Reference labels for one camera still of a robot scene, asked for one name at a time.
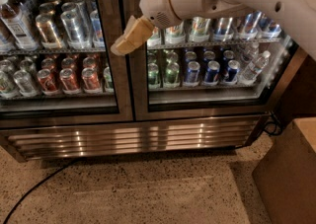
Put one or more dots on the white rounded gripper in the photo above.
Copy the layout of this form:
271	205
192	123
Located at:
155	1

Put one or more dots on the glass fridge door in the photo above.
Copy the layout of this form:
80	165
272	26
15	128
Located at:
23	104
240	38

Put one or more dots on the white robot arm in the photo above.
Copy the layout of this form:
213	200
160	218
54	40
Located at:
296	17

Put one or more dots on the stainless steel beverage fridge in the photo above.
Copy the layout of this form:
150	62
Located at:
131	135

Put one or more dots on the white green soda can left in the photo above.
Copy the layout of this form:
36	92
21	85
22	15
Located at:
155	39

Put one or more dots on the white green soda can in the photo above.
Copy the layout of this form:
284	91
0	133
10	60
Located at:
175	34
199	31
155	39

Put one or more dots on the white green soda can middle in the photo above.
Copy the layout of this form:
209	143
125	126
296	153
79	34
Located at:
175	34

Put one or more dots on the white green soda can right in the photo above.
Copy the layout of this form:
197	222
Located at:
199	31

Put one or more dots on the silver soda can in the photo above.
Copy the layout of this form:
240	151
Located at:
77	36

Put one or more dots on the blue soda can left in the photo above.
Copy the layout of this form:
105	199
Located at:
191	75

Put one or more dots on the blue soda can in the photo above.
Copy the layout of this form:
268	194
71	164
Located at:
211	73
191	75
230	72

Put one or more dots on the red soda can right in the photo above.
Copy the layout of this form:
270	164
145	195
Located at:
91	81

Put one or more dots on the red soda can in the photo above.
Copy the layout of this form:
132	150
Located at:
91	81
48	82
70	84

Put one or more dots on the copper soda can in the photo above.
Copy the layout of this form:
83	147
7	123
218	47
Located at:
49	33

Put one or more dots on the blue soda can middle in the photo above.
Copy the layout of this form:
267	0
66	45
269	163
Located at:
211	73

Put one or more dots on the red soda can middle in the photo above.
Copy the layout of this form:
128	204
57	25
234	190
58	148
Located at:
70	84

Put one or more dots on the blue soda can right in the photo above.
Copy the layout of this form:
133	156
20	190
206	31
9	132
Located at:
230	72

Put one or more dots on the red soda can left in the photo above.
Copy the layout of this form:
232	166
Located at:
48	82

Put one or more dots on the brown tea bottle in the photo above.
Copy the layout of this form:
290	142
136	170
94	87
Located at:
19	25

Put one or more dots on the clear water bottle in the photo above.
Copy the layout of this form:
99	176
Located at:
254	68

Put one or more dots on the brown cardboard box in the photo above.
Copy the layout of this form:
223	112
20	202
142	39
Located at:
286	176

